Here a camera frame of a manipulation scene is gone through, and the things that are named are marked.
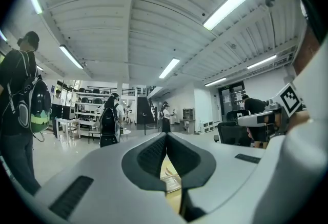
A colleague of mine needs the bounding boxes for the dark glass double door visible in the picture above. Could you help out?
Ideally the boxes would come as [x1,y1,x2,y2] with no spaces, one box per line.
[217,81,246,123]

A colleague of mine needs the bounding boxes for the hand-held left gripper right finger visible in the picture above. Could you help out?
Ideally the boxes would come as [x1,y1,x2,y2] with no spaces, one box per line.
[166,132,266,222]

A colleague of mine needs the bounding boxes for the black mesh office chair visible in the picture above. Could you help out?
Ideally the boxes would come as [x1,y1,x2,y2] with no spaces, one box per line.
[214,109,252,147]

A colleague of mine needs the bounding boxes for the small white table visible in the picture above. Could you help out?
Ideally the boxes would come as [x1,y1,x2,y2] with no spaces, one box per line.
[56,118,80,144]

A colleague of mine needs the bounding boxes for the white shelving rack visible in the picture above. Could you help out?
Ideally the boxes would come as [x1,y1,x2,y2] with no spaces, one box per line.
[74,86,113,139]

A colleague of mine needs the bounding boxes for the small grey shelf unit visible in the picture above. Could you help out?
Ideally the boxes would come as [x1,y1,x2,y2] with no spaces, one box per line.
[182,107,196,129]

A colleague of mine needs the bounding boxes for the ceiling strip lights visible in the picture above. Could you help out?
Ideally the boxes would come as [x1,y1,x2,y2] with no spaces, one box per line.
[0,0,277,88]

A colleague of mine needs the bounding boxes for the dark staircase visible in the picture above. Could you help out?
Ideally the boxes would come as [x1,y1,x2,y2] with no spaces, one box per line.
[136,96,157,125]

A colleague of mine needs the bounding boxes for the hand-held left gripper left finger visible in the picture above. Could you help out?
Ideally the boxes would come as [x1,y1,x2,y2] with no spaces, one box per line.
[34,132,185,224]

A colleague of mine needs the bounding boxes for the person's right forearm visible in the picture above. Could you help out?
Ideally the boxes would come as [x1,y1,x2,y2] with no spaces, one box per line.
[292,109,312,129]

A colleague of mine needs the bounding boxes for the black cabinet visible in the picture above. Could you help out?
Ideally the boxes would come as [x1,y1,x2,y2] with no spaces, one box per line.
[51,104,76,121]

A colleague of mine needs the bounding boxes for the round wooden table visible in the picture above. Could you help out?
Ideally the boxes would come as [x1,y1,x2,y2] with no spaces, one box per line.
[160,155,183,215]

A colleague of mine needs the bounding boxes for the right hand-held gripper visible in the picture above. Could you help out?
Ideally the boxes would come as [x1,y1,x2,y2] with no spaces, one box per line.
[237,82,306,139]

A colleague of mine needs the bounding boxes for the white low cabinet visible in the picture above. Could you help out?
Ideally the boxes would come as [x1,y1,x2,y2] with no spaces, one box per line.
[198,119,215,134]

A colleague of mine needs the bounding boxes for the black green dome backpack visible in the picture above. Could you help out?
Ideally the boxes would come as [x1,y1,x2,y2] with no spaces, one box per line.
[16,75,52,134]

